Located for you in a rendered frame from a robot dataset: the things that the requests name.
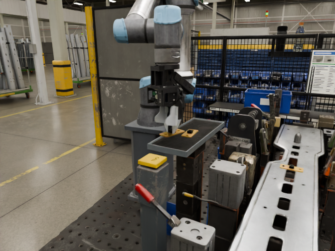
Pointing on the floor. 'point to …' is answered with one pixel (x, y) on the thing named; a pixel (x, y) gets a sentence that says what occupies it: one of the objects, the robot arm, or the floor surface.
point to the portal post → (35, 48)
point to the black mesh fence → (252, 69)
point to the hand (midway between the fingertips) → (172, 128)
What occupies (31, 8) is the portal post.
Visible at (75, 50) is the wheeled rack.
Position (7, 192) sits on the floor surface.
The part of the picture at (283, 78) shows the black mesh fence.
